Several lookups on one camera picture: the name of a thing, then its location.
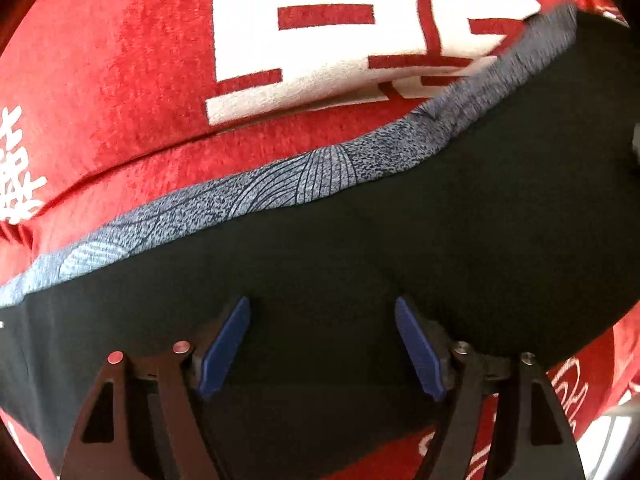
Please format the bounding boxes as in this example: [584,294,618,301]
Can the red sofa cover white characters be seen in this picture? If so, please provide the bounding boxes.
[1,0,639,479]

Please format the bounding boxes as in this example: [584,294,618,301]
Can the black pants with blue trim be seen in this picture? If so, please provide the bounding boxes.
[1,6,639,479]

